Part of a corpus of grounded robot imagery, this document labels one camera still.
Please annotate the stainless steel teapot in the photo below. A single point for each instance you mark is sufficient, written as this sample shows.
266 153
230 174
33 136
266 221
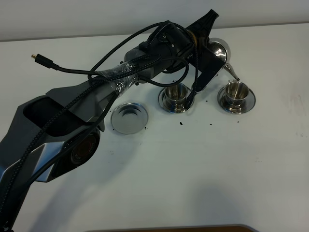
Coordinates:
222 51

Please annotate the right steel cup saucer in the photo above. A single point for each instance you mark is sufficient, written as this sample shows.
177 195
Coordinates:
246 106

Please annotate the steel teapot saucer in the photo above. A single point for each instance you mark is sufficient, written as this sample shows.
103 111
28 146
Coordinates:
129 118

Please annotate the black camera mount bracket left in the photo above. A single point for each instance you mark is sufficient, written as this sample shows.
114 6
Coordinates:
209 65

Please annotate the right steel teacup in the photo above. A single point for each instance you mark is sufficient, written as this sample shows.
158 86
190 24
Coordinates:
236 93

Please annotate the left steel cup saucer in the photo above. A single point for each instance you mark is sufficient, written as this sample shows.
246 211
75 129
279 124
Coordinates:
161 98

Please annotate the steel teacup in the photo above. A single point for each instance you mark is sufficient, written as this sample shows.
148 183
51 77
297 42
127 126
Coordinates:
176 97
236 93

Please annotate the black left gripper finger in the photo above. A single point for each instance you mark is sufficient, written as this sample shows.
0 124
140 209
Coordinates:
208 18

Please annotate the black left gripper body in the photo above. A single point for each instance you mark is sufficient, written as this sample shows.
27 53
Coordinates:
201 33

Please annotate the left steel teacup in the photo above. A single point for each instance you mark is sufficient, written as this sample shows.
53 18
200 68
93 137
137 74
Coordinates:
176 97

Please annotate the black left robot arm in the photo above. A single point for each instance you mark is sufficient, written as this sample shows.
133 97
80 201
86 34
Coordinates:
53 134

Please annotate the steel cup saucer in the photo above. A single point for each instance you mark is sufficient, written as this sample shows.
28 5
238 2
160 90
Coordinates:
246 106
161 98

